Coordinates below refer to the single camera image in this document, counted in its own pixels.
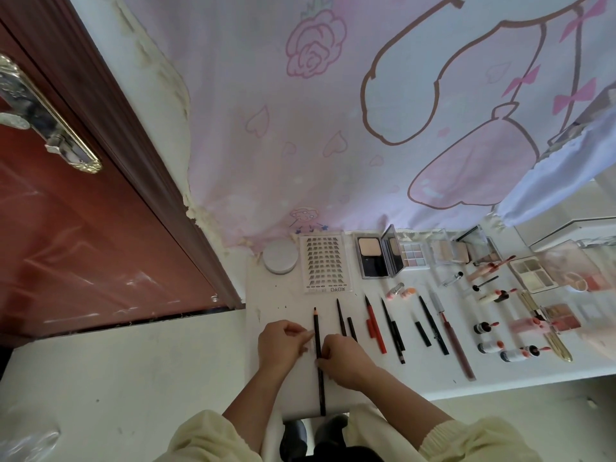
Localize person's left hand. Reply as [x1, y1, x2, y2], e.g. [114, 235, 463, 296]
[257, 320, 314, 376]

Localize person's right hand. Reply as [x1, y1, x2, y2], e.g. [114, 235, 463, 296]
[316, 334, 381, 393]

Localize red lip pencil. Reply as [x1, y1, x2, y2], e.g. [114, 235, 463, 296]
[364, 295, 388, 355]

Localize round silver compact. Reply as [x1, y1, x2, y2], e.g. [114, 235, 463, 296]
[262, 238, 300, 275]

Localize white false eyelash tray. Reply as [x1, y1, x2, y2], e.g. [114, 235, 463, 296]
[300, 232, 350, 293]

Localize lavender rectangular palette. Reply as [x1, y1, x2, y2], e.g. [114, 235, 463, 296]
[356, 224, 404, 280]

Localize clear eyeshadow palette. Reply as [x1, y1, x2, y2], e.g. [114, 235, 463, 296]
[399, 238, 431, 270]

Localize white square compact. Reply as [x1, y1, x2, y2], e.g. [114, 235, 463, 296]
[433, 226, 492, 268]

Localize tan eyeshadow palette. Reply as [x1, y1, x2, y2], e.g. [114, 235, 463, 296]
[510, 240, 593, 295]

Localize small brown quad eyeshadow palette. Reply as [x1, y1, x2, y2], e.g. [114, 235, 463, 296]
[545, 303, 583, 332]

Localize pink blush pan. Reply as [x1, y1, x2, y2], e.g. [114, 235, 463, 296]
[585, 271, 614, 293]

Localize person's right forearm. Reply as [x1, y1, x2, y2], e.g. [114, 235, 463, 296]
[361, 370, 540, 462]

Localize person's left forearm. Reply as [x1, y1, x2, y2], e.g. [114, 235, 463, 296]
[158, 365, 290, 462]

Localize person's dark trousers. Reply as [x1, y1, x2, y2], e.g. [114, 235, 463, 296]
[312, 442, 381, 462]

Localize white table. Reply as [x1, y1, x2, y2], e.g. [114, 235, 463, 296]
[245, 221, 616, 420]

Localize reddish brown door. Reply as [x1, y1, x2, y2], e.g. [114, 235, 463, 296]
[0, 0, 242, 347]

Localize pink cartoon print cloth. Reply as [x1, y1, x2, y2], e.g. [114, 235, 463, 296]
[120, 0, 616, 248]

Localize clear plastic bag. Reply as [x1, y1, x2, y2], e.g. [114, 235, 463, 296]
[0, 428, 61, 462]

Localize white shelf unit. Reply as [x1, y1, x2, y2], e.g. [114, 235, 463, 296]
[515, 168, 616, 251]

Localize small white bow-handle drawer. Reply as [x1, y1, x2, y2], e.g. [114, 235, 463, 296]
[529, 216, 616, 251]

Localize silver door handle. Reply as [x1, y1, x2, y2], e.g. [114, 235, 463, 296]
[0, 55, 102, 174]

